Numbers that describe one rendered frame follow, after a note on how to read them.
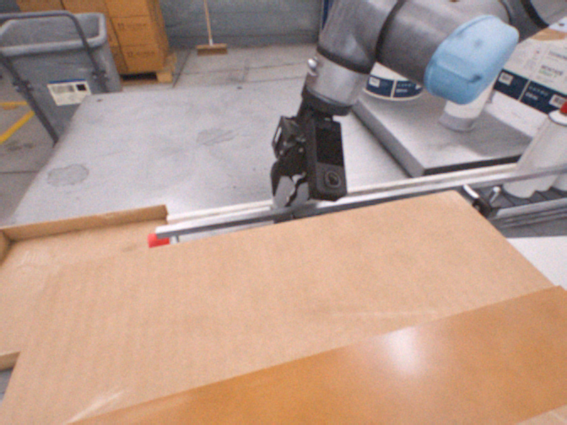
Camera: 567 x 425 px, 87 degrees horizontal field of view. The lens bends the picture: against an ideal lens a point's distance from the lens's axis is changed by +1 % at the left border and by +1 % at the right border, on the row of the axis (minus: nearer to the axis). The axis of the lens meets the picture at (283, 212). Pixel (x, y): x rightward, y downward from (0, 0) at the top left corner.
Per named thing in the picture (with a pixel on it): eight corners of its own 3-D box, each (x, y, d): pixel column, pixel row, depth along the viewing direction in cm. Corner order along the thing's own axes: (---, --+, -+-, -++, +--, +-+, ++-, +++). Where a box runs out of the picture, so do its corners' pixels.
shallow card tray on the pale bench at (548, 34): (532, 29, 189) (535, 23, 186) (564, 40, 172) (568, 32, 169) (484, 32, 184) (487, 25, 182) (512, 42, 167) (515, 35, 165)
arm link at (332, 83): (380, 80, 36) (322, 61, 33) (361, 115, 39) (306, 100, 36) (355, 61, 42) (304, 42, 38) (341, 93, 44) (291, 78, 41)
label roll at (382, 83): (380, 104, 91) (392, 52, 81) (350, 80, 105) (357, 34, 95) (434, 95, 96) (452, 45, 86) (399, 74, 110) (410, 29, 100)
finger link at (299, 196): (288, 201, 56) (307, 159, 51) (297, 222, 52) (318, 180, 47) (273, 198, 55) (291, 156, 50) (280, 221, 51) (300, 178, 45)
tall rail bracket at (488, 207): (442, 232, 60) (479, 164, 48) (466, 260, 55) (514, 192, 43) (428, 235, 59) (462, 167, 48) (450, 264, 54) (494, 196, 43)
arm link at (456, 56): (548, 14, 29) (446, -22, 33) (508, 38, 23) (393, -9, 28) (493, 90, 35) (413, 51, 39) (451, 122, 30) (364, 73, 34)
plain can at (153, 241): (270, 199, 52) (145, 221, 48) (278, 221, 48) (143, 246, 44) (271, 219, 55) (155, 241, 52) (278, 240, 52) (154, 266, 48)
